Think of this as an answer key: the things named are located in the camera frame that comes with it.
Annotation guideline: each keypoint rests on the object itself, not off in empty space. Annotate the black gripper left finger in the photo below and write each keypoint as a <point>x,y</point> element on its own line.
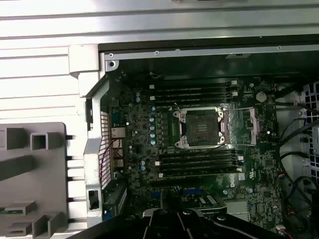
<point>159,224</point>

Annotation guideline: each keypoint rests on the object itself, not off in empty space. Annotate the silver coin battery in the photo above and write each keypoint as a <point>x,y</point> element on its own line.
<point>260,96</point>

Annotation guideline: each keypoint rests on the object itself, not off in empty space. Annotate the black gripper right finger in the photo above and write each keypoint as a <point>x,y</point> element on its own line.
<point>199,224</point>

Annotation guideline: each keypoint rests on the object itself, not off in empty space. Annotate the silver chipset heatsink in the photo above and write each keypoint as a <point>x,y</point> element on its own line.
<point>235,212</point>

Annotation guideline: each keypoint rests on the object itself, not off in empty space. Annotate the black and silver PC case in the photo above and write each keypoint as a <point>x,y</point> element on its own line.
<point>93,149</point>

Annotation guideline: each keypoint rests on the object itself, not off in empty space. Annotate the RAM slot black clips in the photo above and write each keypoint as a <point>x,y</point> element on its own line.
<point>199,154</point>
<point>194,100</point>
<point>194,90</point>
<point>199,164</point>

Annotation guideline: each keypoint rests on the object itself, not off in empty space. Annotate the black graphics card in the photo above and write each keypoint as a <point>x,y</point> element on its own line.
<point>207,203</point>

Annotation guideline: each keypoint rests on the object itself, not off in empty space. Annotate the grey parts rack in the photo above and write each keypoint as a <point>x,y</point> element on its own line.
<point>52,179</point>

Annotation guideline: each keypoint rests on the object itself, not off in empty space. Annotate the CPU socket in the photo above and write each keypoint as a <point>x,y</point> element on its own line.
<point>200,127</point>

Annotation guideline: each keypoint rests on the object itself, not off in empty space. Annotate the green motherboard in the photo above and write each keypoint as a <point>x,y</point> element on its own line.
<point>261,174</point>

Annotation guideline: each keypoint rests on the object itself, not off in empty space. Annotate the green RAM stick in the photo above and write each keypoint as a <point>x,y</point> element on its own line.
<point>12,211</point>

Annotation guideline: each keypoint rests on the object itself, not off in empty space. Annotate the long black expansion slot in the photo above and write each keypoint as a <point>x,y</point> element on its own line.
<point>174,182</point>

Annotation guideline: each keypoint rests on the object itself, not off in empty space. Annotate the silver perforated drive cage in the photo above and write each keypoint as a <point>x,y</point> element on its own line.
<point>311,99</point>

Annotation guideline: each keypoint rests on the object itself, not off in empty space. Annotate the metal socket cover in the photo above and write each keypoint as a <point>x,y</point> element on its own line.
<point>251,129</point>

